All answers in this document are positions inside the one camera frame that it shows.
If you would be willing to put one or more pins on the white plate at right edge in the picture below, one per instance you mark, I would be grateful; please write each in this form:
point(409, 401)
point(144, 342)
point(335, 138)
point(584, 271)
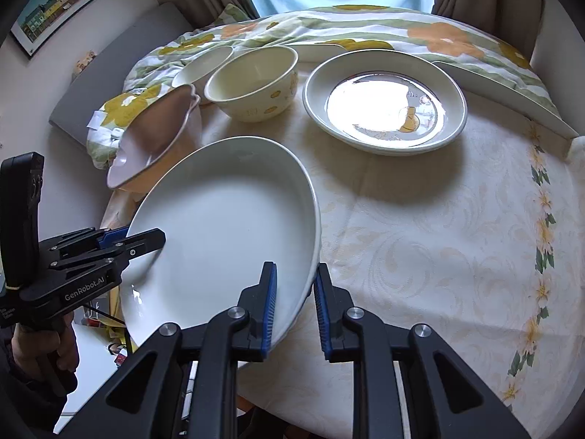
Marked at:
point(502, 96)

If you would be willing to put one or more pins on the grey cushion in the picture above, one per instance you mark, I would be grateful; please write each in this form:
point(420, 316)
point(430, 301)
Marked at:
point(100, 64)

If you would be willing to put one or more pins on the framed wall poster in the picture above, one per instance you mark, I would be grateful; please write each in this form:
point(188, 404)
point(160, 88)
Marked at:
point(59, 4)

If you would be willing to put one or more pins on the white oval dish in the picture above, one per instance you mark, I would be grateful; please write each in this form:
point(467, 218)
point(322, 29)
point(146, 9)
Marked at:
point(219, 219)

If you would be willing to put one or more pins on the pink heart-shaped bowl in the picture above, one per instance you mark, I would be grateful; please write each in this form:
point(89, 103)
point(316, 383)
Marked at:
point(151, 128)

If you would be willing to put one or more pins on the cream floral tablecloth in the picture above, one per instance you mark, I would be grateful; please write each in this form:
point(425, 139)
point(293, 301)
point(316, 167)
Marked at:
point(411, 238)

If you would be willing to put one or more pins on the white plate at back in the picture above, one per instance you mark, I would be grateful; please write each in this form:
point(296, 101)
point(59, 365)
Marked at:
point(315, 51)

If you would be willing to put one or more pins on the small figurine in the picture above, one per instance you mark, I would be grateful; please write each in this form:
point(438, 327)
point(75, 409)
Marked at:
point(85, 61)

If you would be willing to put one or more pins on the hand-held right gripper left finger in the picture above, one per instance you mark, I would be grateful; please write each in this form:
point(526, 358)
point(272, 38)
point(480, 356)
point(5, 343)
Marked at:
point(271, 311)

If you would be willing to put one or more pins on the cream printed bowl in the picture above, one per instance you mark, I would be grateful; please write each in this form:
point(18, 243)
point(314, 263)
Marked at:
point(260, 82)

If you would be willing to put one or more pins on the plain white bowl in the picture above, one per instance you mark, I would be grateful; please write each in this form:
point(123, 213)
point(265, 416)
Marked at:
point(201, 66)

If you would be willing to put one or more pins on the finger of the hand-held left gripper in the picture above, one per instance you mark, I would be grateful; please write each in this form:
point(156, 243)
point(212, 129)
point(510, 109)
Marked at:
point(112, 235)
point(141, 242)

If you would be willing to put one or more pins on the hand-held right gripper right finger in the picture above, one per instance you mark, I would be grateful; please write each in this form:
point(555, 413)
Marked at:
point(321, 311)

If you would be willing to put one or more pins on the round printed plate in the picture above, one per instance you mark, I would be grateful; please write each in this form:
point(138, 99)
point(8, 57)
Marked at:
point(384, 100)

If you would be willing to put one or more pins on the person's left hand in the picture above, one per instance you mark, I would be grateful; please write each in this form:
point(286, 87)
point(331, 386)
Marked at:
point(64, 347)

